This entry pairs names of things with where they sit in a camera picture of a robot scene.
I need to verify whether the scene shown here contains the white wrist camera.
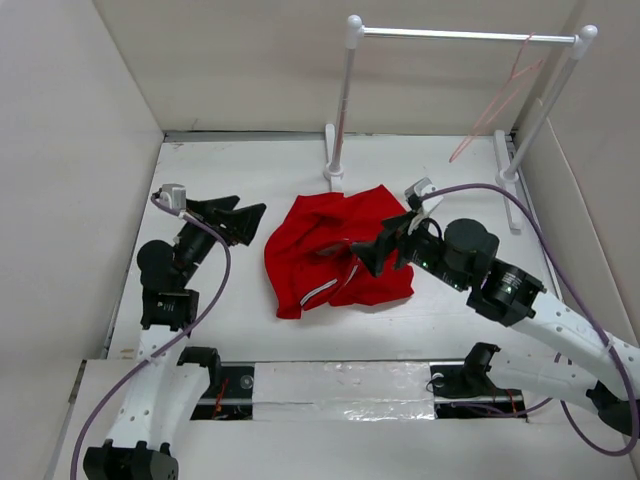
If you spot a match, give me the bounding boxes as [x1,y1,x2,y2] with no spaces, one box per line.
[404,177,443,216]
[158,183,187,211]

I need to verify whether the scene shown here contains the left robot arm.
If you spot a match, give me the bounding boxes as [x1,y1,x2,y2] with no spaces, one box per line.
[70,184,267,479]

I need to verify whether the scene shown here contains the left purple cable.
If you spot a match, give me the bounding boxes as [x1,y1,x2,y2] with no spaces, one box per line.
[70,194,234,480]

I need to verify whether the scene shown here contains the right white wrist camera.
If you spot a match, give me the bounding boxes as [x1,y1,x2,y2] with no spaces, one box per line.
[404,177,443,216]

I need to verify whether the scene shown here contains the white clothes rack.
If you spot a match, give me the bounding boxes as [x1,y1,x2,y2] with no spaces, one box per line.
[321,14,599,235]

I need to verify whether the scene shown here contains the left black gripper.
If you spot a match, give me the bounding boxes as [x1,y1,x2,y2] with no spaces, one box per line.
[173,195,263,288]

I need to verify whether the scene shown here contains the red trousers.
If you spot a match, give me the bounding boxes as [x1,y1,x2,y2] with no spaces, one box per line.
[264,185,414,320]

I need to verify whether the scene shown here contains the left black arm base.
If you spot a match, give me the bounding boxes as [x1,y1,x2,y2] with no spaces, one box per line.
[191,364,255,421]

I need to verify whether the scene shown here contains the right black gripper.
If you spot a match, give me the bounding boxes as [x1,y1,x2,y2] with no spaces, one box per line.
[350,209,468,292]

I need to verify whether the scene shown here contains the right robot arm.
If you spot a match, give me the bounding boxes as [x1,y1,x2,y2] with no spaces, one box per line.
[351,214,639,437]

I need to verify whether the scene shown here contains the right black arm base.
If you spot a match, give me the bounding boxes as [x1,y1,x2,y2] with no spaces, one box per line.
[426,343,527,419]

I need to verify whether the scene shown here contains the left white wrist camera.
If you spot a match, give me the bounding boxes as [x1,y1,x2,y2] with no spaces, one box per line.
[158,183,187,211]

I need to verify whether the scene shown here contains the pink wire hanger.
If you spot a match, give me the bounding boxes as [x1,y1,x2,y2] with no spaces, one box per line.
[448,32,544,163]

